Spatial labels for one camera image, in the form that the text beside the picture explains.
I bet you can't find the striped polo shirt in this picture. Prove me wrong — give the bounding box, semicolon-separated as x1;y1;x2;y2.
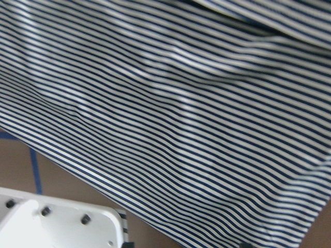
1;1;330;247

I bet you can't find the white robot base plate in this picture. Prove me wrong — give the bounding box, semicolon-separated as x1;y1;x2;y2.
1;188;128;247

